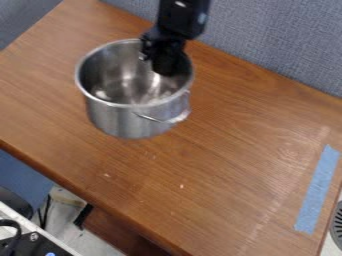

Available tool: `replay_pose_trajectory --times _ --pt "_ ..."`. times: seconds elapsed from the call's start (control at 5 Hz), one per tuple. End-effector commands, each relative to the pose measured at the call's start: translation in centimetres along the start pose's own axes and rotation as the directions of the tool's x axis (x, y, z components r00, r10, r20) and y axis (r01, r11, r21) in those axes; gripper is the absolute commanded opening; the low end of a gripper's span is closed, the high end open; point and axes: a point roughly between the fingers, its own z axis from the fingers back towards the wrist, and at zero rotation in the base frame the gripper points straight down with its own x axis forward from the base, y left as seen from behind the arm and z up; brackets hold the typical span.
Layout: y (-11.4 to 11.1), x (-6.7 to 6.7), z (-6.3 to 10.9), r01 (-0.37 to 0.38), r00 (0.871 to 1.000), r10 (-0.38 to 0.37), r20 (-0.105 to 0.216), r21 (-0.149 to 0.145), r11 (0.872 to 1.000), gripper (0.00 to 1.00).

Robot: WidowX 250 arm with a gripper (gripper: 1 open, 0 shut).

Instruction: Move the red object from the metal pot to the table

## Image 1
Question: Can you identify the dark fan grille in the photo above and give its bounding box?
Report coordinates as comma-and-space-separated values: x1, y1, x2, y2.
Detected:
329, 201, 342, 251

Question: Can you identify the blue tape strip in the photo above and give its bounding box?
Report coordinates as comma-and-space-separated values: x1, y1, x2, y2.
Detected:
293, 145, 340, 235

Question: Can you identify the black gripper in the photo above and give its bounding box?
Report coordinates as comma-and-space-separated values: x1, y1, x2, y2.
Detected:
140, 0, 210, 77

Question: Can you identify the black round chair base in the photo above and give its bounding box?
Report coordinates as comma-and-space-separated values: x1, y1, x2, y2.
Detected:
0, 186, 33, 219

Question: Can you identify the black device bottom left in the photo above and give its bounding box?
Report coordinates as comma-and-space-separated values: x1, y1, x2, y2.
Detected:
0, 219, 73, 256

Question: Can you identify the stainless steel pot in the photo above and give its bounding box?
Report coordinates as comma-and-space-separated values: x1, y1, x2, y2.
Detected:
74, 39, 193, 139

